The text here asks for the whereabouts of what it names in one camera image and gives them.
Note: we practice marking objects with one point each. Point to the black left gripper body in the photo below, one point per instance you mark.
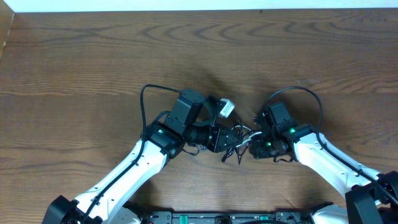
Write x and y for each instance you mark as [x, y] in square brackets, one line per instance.
[216, 139]

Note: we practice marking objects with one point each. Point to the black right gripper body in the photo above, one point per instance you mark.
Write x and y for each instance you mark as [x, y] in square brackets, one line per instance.
[258, 149]

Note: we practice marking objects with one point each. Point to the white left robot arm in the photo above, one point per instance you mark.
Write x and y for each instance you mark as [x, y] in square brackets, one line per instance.
[192, 121]

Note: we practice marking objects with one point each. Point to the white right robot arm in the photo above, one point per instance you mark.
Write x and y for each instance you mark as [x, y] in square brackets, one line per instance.
[370, 196]

